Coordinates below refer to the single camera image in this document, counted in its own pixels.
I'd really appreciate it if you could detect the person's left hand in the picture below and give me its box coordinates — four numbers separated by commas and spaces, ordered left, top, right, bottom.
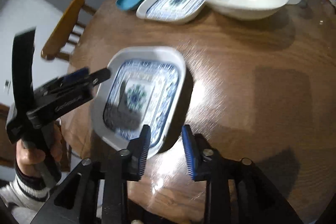
16, 124, 63, 177

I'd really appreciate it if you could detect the square blue patterned plate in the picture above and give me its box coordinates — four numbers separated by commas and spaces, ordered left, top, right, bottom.
91, 46, 186, 158

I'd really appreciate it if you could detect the wooden chair left side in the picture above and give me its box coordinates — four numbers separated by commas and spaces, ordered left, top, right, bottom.
41, 0, 96, 61

